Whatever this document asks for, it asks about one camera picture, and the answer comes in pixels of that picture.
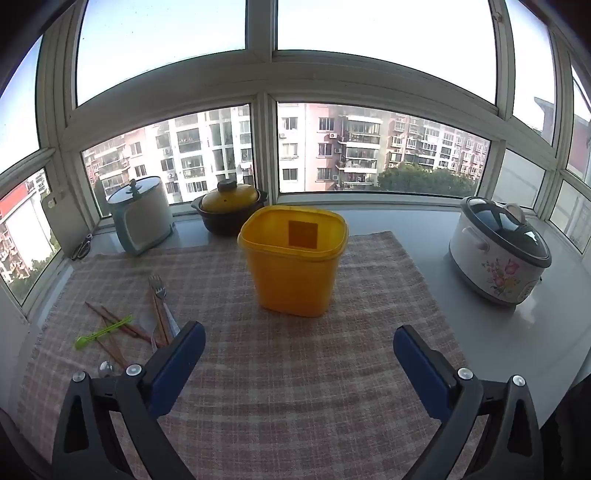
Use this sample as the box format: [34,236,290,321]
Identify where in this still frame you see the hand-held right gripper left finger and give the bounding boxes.
[52,320,207,480]

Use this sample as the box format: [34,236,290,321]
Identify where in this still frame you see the white cutting board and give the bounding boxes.
[41,187,95,259]

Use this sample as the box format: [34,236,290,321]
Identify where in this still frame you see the yellow plastic bin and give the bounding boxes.
[237,206,348,318]

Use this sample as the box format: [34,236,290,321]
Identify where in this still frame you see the pink plaid table cloth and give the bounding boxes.
[16,231,490,480]

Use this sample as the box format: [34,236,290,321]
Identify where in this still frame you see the green plastic spoon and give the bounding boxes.
[75,315,133,349]

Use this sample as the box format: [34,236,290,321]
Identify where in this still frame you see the black clay pot yellow lid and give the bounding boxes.
[191,179,269,237]

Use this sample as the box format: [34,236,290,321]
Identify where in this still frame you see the black scissors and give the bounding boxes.
[71,233,94,261]

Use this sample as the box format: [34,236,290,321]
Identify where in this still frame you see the metal fork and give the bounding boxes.
[154,286,182,340]
[148,274,174,333]

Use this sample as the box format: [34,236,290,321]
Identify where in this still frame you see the white window frame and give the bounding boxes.
[0,0,591,319]

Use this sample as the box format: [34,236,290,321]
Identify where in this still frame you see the white floral rice cooker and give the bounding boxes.
[449,196,553,308]

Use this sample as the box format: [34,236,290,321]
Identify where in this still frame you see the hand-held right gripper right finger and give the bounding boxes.
[393,324,544,480]

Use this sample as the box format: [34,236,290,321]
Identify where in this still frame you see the white electric pot teal base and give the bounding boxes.
[107,175,175,257]

